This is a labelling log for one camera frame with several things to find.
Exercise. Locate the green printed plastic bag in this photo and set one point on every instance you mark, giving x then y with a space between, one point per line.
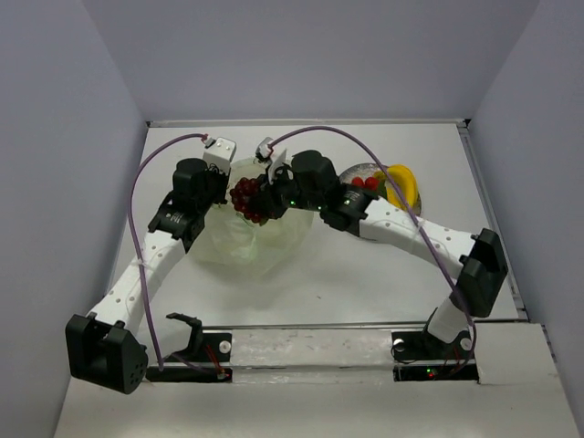
228 239

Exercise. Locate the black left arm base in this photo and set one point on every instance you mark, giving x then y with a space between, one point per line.
206 358

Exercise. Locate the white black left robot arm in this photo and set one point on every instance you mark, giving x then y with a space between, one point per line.
103 348

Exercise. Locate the yellow fake banana bunch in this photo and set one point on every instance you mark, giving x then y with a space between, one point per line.
405 180

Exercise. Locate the yellow fake fruit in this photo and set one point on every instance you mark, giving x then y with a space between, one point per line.
393 197

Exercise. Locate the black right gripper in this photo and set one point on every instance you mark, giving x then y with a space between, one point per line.
268 193

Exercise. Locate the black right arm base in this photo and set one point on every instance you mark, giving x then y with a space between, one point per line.
433 360

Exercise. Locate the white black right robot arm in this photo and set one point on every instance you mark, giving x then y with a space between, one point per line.
475 263

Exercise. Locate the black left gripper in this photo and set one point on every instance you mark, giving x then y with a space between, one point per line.
223 179

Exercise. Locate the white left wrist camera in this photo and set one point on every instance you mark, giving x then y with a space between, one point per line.
219 153

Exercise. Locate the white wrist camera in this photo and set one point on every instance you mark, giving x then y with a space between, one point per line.
271 156
219 153

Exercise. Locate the speckled grey round plate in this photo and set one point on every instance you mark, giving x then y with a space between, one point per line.
364 170

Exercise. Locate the dark red fake cherries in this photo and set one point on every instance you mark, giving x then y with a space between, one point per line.
241 198

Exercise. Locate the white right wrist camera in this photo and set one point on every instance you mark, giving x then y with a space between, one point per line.
271 156

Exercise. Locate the red fake fruit bunch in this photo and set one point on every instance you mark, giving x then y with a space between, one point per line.
370 183

